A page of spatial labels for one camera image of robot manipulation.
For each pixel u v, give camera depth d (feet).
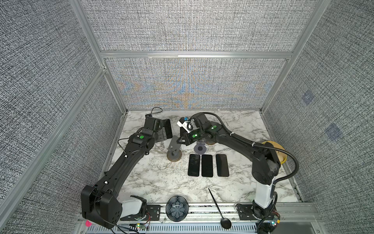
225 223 2.30
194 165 2.94
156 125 1.99
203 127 2.20
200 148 3.19
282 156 2.82
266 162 1.67
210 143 3.12
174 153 2.68
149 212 2.42
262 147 1.64
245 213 2.39
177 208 2.44
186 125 2.45
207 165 2.91
